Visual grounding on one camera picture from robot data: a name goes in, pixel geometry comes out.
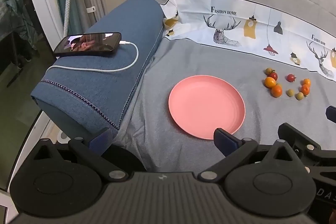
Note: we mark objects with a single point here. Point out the brownish green cherry tomato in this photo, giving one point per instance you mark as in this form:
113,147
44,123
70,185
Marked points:
268,71

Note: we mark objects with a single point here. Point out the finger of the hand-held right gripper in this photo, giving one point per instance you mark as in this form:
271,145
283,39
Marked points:
302,136
331,113

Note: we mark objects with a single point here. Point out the leaf-patterned hanging cloth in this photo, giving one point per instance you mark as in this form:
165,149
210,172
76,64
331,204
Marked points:
15,3

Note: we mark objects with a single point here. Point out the white wall hook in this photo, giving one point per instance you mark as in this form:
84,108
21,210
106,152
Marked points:
90,9

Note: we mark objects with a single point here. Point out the blue fabric cushion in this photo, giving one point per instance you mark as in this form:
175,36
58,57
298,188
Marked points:
105,87

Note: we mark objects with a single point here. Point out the black smartphone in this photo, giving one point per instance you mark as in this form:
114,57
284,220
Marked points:
86,43

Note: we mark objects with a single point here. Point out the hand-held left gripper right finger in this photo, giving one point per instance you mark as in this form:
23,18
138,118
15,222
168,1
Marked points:
225,142

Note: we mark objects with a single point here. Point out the red cherry tomato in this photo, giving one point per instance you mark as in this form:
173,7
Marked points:
290,77
273,76

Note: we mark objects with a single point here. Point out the pink round plate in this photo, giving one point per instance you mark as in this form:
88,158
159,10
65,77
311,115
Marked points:
204,106

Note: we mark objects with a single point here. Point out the orange cherry tomato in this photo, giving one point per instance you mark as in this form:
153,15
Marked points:
306,81
270,82
305,90
276,91

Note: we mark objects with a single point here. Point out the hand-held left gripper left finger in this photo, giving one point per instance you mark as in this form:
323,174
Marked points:
101,142

